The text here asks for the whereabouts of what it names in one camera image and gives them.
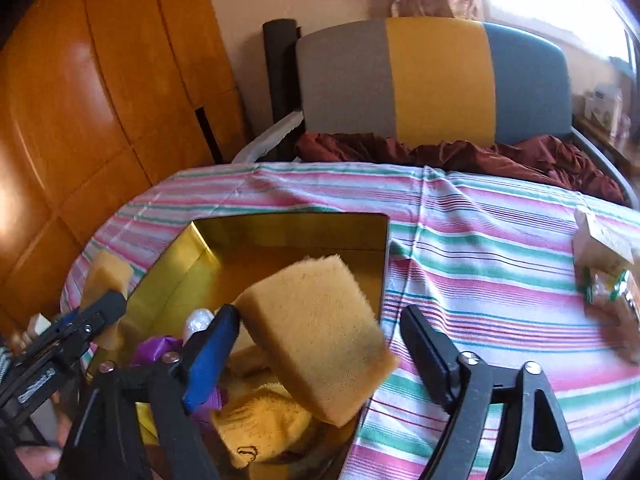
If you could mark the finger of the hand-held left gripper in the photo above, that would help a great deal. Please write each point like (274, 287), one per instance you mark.
(100, 312)

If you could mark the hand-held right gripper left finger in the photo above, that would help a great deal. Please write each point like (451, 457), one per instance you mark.
(207, 360)

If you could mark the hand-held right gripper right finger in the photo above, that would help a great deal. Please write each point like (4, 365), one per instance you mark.
(425, 355)

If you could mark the clear plastic wrap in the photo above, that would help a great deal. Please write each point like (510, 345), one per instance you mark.
(197, 322)

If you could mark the purple plastic bag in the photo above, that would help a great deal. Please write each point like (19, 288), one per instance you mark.
(155, 350)

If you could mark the yellow printed cloth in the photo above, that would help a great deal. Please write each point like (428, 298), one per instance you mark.
(260, 420)

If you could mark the large yellow sponge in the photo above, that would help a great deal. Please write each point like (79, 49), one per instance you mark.
(315, 330)

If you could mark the gold metal tin box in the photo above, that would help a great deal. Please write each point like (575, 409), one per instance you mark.
(280, 237)

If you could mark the white medicine box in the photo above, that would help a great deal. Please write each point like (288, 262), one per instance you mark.
(600, 240)

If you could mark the person's left hand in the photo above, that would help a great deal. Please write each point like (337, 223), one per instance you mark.
(40, 462)

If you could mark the small white box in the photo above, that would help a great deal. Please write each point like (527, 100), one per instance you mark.
(37, 325)

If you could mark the striped bed sheet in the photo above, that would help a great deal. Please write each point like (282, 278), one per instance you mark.
(500, 285)

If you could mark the clear packet with green print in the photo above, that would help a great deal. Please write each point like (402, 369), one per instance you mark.
(607, 287)

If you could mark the maroon blanket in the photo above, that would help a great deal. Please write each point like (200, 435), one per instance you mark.
(540, 160)

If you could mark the wooden wardrobe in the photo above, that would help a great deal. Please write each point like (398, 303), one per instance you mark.
(100, 85)

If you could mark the grey yellow blue armchair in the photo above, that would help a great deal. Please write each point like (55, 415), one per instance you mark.
(440, 80)

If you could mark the wooden nightstand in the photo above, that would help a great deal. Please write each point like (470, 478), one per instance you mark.
(615, 152)

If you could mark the black rolled mat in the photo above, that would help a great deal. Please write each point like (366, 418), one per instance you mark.
(277, 75)

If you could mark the small pink container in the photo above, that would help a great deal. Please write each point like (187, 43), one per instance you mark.
(622, 127)

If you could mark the white carton with blue print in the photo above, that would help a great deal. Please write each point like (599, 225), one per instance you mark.
(602, 105)

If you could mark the window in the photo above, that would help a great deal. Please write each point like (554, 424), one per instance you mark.
(540, 5)

